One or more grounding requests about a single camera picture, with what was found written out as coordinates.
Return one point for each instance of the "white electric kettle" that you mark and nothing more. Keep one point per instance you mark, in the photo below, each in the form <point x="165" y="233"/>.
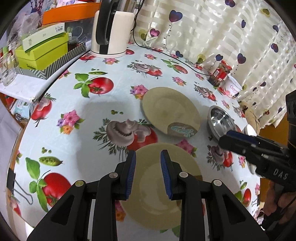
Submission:
<point x="115" y="25"/>

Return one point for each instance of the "red lid sauce jar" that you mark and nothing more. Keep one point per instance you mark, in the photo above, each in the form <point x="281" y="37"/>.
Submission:
<point x="220" y="73"/>

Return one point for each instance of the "slim white green box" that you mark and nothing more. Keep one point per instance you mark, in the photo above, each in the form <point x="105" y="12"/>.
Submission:
<point x="41" y="36"/>

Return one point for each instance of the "clear plastic bag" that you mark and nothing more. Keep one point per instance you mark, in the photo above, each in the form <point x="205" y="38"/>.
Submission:
<point x="25" y="22"/>

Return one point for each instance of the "person's right hand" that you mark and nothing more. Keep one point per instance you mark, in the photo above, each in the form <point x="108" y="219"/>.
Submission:
<point x="284" y="204"/>

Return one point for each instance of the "lime green box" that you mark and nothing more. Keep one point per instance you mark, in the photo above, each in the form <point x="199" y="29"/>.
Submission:
<point x="41" y="54"/>

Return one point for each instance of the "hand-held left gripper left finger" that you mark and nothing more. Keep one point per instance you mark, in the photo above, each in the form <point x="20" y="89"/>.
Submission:
<point x="130" y="176"/>

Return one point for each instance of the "plain beige plate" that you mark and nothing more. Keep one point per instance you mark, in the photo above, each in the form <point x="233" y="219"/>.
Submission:
<point x="150" y="185"/>

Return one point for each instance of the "heart print curtain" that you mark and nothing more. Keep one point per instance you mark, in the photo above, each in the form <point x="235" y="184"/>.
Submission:
<point x="219" y="30"/>

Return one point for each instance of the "zigzag patterned box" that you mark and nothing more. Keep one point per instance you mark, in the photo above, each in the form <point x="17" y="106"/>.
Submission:
<point x="60" y="63"/>

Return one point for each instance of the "black binder clip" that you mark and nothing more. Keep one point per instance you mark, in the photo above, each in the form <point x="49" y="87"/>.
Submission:
<point x="13" y="183"/>

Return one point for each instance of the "white yogurt tub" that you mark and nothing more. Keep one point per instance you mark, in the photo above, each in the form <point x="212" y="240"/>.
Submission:
<point x="231" y="88"/>

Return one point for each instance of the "white kettle base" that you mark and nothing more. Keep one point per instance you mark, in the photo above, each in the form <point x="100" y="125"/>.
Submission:
<point x="108" y="54"/>

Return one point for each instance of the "beige plate with blue pattern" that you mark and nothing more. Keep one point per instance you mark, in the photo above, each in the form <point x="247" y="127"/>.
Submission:
<point x="168" y="109"/>

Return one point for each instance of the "clear glass jar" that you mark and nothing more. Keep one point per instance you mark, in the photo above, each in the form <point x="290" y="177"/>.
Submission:
<point x="7" y="71"/>

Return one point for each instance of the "stainless steel bowl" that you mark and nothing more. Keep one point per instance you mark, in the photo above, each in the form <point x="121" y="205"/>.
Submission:
<point x="219" y="122"/>

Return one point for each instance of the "white cloth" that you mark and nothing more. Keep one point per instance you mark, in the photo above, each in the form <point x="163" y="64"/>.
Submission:
<point x="23" y="89"/>

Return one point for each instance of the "printed vegetable tablecloth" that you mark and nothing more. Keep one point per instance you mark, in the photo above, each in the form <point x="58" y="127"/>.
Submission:
<point x="92" y="115"/>

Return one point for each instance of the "purple flower branches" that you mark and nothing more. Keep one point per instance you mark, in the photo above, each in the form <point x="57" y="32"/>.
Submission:
<point x="37" y="9"/>

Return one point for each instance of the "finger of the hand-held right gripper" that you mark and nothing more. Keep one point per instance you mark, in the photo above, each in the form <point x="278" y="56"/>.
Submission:
<point x="235" y="146"/>
<point x="266" y="141"/>

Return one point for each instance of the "orange tray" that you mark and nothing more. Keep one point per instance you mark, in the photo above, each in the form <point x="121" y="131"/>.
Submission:
<point x="69" y="12"/>

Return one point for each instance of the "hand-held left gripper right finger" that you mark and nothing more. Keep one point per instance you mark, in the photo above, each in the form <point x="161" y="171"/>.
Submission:
<point x="166" y="176"/>

